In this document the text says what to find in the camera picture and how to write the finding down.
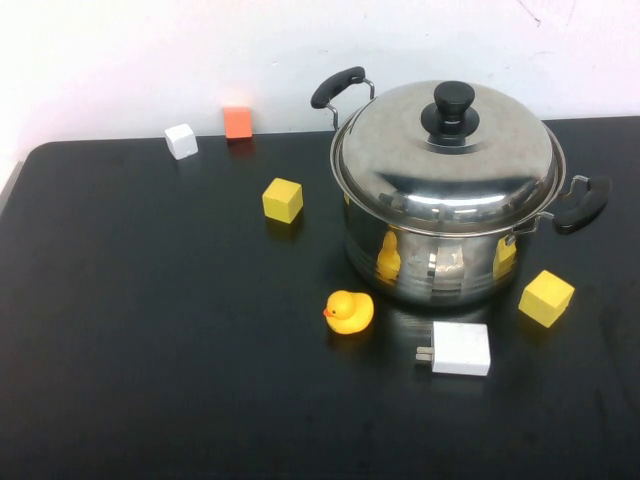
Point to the white power adapter plug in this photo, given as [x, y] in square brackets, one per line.
[462, 350]

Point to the white foam cube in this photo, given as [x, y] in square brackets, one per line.
[181, 141]

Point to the orange foam cube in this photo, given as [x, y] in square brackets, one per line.
[238, 123]

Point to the yellow rubber duck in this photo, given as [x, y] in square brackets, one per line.
[350, 314]

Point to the yellow foam cube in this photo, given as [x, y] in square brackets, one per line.
[282, 200]
[545, 299]

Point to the steel lid with black knob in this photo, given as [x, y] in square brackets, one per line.
[400, 150]

